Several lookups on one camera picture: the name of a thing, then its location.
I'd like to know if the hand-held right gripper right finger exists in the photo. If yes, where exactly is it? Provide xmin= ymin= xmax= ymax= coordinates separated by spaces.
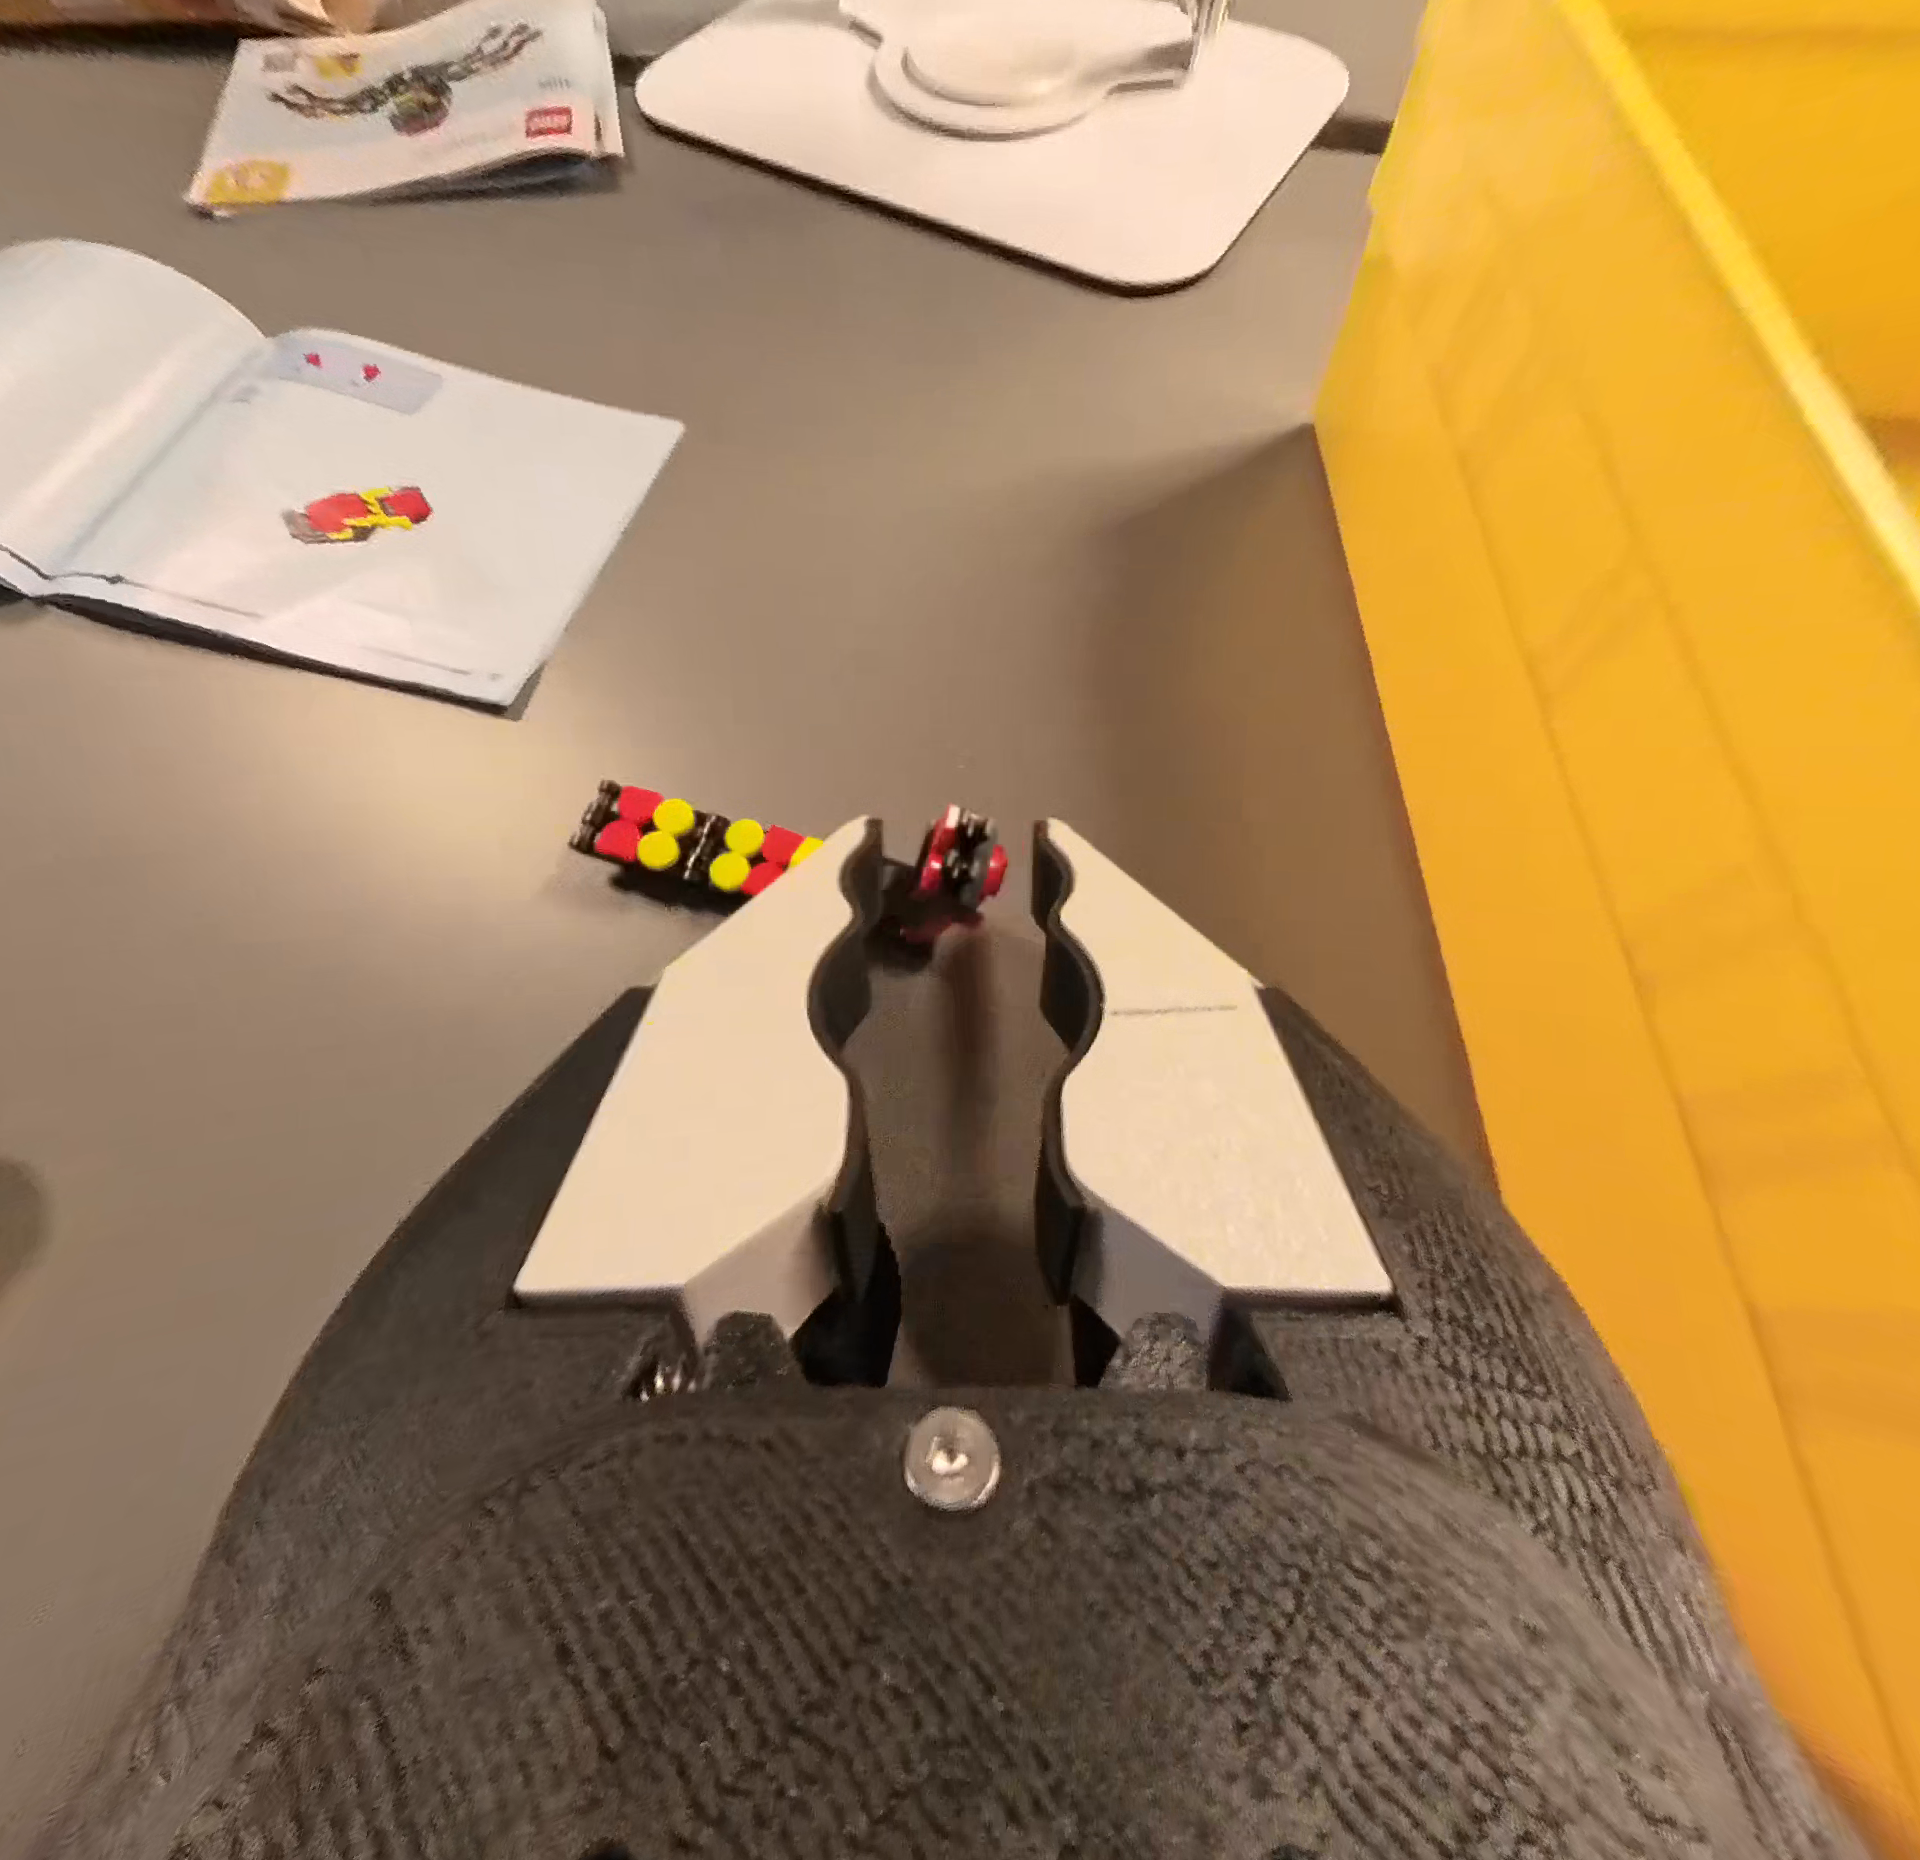
xmin=1025 ymin=817 xmax=1399 ymax=1359

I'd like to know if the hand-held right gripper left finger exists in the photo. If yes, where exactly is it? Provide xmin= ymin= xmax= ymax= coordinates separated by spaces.
xmin=512 ymin=816 xmax=902 ymax=1359

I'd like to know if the long red yellow lego assembly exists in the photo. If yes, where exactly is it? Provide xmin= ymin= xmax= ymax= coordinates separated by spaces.
xmin=566 ymin=780 xmax=828 ymax=914

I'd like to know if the small red black lego piece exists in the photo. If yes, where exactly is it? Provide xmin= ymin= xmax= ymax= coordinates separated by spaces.
xmin=896 ymin=801 xmax=1009 ymax=944

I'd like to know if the lego instruction booklet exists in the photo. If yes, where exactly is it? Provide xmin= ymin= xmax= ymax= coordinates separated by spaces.
xmin=0 ymin=235 xmax=687 ymax=709
xmin=182 ymin=0 xmax=625 ymax=221

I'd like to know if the closed lego instruction booklet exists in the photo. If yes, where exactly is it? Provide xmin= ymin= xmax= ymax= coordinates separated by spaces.
xmin=182 ymin=0 xmax=625 ymax=221

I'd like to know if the yellow plastic bin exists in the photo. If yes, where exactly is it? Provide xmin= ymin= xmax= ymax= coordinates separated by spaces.
xmin=1314 ymin=0 xmax=1920 ymax=1860

